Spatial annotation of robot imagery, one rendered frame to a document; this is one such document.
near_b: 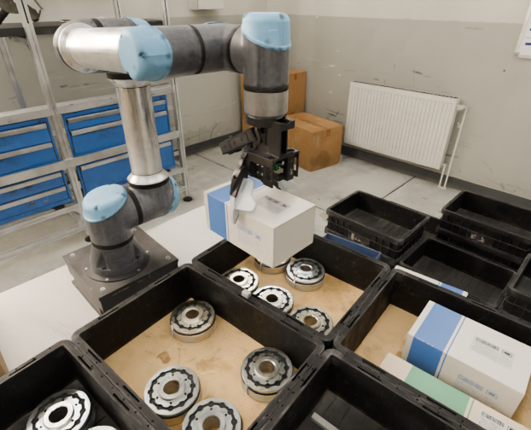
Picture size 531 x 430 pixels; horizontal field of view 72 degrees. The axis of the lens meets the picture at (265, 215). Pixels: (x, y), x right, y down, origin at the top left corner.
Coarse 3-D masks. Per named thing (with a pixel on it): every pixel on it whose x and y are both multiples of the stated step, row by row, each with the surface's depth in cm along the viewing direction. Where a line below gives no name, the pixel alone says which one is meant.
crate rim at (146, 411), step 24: (192, 264) 89; (144, 288) 82; (264, 312) 76; (72, 336) 70; (312, 336) 70; (96, 360) 66; (312, 360) 66; (120, 384) 62; (288, 384) 62; (144, 408) 58
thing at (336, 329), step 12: (324, 240) 98; (204, 252) 93; (348, 252) 94; (384, 264) 89; (216, 276) 85; (384, 276) 85; (240, 288) 82; (372, 288) 82; (264, 300) 78; (360, 300) 78; (276, 312) 76; (348, 312) 76; (300, 324) 73; (336, 324) 73; (324, 336) 70; (324, 348) 70
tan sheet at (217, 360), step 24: (144, 336) 83; (168, 336) 83; (216, 336) 83; (240, 336) 83; (120, 360) 77; (144, 360) 77; (168, 360) 77; (192, 360) 77; (216, 360) 77; (240, 360) 77; (144, 384) 73; (216, 384) 73; (240, 384) 73; (240, 408) 68; (264, 408) 68
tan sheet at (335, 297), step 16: (256, 272) 102; (288, 288) 96; (320, 288) 96; (336, 288) 96; (352, 288) 96; (304, 304) 91; (320, 304) 91; (336, 304) 91; (352, 304) 91; (336, 320) 87
